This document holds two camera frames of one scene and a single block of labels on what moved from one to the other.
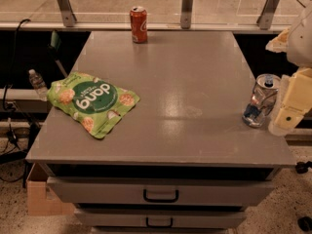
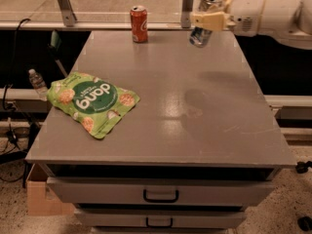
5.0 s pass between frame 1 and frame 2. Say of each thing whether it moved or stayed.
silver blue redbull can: moved
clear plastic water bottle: stayed
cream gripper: moved
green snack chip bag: stayed
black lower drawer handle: stayed
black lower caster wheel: stayed
